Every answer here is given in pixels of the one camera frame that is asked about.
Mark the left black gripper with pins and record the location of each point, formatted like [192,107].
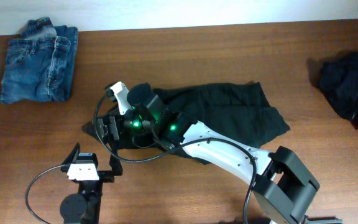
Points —
[109,177]

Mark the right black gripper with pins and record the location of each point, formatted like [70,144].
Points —
[121,129]

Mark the black jeans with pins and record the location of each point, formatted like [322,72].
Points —
[238,112]

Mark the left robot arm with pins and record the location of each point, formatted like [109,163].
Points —
[84,206]

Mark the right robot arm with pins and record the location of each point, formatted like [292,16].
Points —
[281,183]

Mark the folded blue denim jeans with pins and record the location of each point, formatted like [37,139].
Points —
[39,65]

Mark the dark navy crumpled garment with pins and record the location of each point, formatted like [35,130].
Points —
[338,82]

